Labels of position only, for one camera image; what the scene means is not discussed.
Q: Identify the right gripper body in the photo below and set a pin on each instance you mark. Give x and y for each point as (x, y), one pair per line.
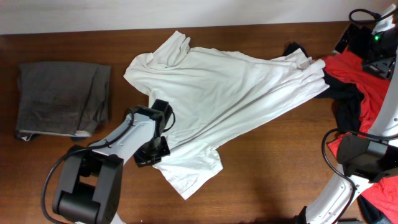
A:
(377, 53)

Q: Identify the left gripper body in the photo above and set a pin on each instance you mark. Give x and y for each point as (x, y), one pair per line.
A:
(153, 152)

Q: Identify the white t-shirt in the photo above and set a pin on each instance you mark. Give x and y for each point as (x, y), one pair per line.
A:
(217, 96)

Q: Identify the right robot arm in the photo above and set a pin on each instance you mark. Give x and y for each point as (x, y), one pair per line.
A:
(363, 158)

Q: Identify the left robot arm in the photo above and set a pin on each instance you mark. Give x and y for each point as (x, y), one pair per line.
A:
(89, 187)

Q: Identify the red t-shirt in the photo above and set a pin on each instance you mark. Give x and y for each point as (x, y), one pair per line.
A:
(367, 84)

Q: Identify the black garment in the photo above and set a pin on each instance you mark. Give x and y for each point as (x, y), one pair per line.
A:
(332, 77)

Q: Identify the folded grey trousers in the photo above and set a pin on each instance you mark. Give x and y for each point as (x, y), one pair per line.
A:
(62, 99)

